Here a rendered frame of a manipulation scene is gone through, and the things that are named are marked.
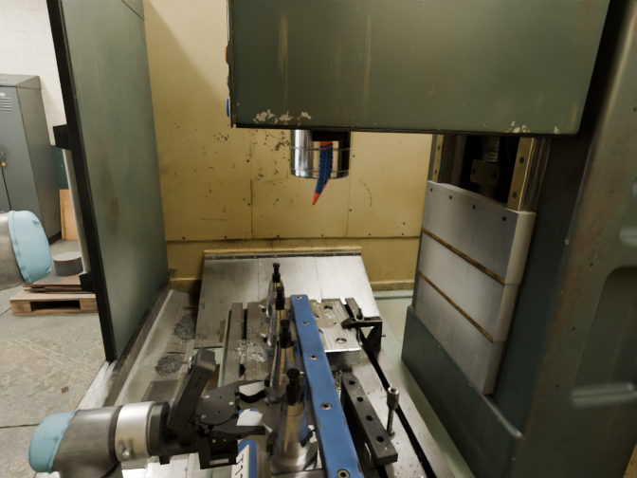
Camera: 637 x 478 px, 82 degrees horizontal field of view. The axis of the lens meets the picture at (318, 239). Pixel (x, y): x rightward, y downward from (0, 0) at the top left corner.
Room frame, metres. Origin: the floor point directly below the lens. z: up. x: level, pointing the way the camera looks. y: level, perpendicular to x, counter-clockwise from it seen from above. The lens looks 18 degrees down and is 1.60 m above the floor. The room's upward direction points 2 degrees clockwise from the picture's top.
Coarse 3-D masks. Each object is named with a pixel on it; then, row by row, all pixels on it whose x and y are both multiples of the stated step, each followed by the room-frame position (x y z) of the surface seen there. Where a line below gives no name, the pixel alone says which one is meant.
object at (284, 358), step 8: (280, 352) 0.45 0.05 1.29; (288, 352) 0.45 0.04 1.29; (280, 360) 0.44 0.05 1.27; (288, 360) 0.44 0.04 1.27; (296, 360) 0.46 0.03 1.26; (272, 368) 0.45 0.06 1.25; (280, 368) 0.44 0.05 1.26; (288, 368) 0.44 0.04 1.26; (296, 368) 0.45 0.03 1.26; (272, 376) 0.45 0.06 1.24; (280, 376) 0.44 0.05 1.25; (272, 384) 0.44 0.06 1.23; (280, 384) 0.44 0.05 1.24; (280, 392) 0.44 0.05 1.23
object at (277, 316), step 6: (276, 312) 0.55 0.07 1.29; (282, 312) 0.55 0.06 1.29; (276, 318) 0.55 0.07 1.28; (282, 318) 0.55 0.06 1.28; (288, 318) 0.56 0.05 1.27; (270, 324) 0.56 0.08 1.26; (276, 324) 0.55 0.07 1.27; (270, 330) 0.56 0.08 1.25; (276, 330) 0.55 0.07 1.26; (270, 336) 0.55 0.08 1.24; (276, 336) 0.55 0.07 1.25; (270, 342) 0.55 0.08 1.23; (276, 342) 0.55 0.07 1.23
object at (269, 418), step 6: (306, 402) 0.43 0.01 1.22; (270, 408) 0.42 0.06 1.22; (276, 408) 0.42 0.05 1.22; (306, 408) 0.42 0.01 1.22; (312, 408) 0.42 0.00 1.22; (264, 414) 0.40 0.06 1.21; (270, 414) 0.40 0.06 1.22; (276, 414) 0.40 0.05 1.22; (306, 414) 0.41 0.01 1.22; (312, 414) 0.41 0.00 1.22; (264, 420) 0.39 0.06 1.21; (270, 420) 0.39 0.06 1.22; (276, 420) 0.39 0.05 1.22; (312, 420) 0.40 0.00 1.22; (264, 426) 0.39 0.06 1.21; (270, 426) 0.38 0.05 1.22; (276, 426) 0.38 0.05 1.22; (312, 426) 0.39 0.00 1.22
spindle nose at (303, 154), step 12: (300, 132) 0.92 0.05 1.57; (348, 132) 0.94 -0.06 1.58; (300, 144) 0.92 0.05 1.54; (312, 144) 0.90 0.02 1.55; (336, 144) 0.91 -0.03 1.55; (348, 144) 0.94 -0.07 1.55; (300, 156) 0.91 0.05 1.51; (312, 156) 0.90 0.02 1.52; (336, 156) 0.91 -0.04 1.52; (348, 156) 0.94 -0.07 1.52; (300, 168) 0.91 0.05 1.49; (312, 168) 0.90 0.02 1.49; (336, 168) 0.91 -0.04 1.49; (348, 168) 0.95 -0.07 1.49
